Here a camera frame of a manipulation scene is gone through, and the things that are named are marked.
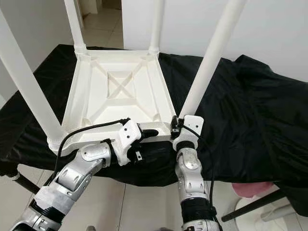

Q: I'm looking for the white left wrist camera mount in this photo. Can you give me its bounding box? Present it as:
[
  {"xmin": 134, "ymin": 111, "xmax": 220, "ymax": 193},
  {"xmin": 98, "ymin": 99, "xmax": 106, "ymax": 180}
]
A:
[{"xmin": 115, "ymin": 120, "xmax": 144, "ymax": 167}]

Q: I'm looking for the pink plastic stool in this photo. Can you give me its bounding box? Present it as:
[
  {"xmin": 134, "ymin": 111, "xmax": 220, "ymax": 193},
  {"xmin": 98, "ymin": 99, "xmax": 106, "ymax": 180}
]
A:
[{"xmin": 231, "ymin": 182, "xmax": 273, "ymax": 198}]

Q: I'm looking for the white metal bar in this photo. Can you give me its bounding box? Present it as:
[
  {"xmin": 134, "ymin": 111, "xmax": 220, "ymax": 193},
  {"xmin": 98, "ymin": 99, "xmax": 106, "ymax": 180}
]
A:
[{"xmin": 260, "ymin": 205, "xmax": 300, "ymax": 222}]

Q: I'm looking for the white plastic table leg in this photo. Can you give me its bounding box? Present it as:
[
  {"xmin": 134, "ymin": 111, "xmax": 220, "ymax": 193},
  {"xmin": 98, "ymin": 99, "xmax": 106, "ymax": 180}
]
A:
[
  {"xmin": 148, "ymin": 0, "xmax": 166, "ymax": 54},
  {"xmin": 0, "ymin": 10, "xmax": 69, "ymax": 155},
  {"xmin": 178, "ymin": 0, "xmax": 248, "ymax": 121},
  {"xmin": 64, "ymin": 0, "xmax": 88, "ymax": 55}
]

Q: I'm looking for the black fabric table cover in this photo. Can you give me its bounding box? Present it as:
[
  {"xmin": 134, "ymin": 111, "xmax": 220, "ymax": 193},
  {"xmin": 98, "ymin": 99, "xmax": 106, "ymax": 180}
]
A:
[{"xmin": 0, "ymin": 44, "xmax": 308, "ymax": 217}]

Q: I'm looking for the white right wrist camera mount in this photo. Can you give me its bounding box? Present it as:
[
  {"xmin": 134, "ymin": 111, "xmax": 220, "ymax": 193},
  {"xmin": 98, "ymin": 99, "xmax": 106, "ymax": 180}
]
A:
[{"xmin": 172, "ymin": 115, "xmax": 205, "ymax": 151}]

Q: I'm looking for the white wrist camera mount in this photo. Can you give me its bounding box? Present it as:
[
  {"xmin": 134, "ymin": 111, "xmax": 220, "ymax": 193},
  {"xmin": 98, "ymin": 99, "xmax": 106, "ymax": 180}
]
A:
[
  {"xmin": 115, "ymin": 120, "xmax": 144, "ymax": 167},
  {"xmin": 172, "ymin": 115, "xmax": 205, "ymax": 151}
]

